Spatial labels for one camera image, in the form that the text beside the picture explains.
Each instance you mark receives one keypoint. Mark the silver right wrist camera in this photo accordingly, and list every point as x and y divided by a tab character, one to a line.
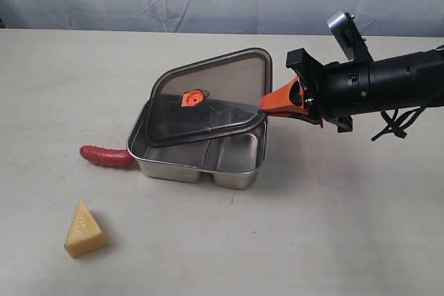
342	25

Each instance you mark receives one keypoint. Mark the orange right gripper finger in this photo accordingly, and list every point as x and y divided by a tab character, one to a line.
289	98
312	117

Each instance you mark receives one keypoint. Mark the yellow toy cheese wedge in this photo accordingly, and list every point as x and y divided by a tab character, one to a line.
84	235

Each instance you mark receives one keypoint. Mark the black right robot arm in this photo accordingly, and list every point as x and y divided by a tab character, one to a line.
399	88

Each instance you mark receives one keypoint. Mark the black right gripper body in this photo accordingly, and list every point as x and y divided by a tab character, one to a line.
333	90

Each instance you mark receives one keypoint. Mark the dark transparent lunch box lid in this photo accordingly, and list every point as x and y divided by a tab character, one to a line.
212	98

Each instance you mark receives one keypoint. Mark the steel two-compartment lunch box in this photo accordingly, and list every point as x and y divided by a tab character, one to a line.
233	162

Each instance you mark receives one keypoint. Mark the red toy sausage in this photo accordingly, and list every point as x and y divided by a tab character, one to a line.
108	157

